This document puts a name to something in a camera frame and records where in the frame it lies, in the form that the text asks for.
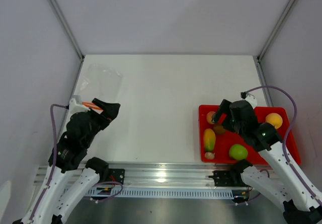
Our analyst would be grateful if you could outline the aluminium frame post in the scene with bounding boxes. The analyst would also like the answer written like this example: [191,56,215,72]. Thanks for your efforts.
[47,0,85,62]
[257,0,298,64]

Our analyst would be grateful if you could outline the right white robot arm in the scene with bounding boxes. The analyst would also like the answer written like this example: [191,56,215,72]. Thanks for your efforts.
[212,100,321,223]

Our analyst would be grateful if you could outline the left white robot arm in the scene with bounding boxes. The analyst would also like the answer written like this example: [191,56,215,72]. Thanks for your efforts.
[15,97,123,223]

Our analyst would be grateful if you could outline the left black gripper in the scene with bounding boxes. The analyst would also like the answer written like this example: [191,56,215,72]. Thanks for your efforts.
[83,98,120,148]

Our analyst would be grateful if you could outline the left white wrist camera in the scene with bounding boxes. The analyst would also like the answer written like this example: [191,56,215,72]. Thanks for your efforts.
[68,95,90,115]

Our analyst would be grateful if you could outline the orange fruit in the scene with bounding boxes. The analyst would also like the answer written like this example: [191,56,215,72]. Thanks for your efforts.
[265,113,283,129]

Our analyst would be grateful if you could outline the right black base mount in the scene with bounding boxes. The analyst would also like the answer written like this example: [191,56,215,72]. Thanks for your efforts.
[208,170,247,187]

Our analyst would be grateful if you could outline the right aluminium frame post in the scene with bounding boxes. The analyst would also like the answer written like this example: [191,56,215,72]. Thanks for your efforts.
[257,0,298,64]

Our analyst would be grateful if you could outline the red plastic tray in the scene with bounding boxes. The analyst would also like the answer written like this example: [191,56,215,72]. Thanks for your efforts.
[198,105,290,165]

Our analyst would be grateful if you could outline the left aluminium frame post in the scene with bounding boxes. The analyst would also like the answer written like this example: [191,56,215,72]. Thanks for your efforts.
[47,0,85,62]

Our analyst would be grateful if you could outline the clear orange zip top bag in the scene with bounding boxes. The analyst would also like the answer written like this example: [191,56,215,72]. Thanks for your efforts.
[75,63,123,112]

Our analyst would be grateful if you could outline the brown kiwi fruit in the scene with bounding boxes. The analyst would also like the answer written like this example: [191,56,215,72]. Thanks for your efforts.
[213,124,226,135]

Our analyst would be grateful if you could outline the garlic bulb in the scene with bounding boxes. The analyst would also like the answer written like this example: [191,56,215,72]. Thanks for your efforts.
[204,152,215,160]

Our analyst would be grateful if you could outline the yellow green mango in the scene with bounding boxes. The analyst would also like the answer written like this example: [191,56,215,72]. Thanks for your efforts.
[203,128,216,152]

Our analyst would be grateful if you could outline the peach fruit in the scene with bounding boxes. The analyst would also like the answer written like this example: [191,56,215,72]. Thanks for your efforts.
[206,111,215,125]

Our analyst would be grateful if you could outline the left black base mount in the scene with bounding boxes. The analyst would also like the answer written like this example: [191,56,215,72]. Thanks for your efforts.
[107,169,125,184]

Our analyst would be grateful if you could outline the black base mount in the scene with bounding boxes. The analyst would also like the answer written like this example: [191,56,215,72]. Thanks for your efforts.
[107,169,125,184]
[208,170,247,187]

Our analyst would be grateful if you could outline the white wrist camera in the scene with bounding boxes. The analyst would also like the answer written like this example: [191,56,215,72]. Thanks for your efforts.
[68,95,90,115]
[240,92,258,109]

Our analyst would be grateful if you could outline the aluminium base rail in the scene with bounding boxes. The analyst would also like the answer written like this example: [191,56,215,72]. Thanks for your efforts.
[34,161,275,191]

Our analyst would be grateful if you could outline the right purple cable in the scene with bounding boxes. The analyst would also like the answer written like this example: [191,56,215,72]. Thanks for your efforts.
[244,85,322,207]

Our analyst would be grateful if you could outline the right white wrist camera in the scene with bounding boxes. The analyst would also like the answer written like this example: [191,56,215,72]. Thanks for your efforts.
[240,92,258,109]

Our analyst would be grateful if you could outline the green apple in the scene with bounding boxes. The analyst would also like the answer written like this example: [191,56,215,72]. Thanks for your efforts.
[228,144,248,161]

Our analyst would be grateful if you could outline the slotted cable duct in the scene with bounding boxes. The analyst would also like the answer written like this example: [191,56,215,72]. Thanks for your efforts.
[84,187,234,199]

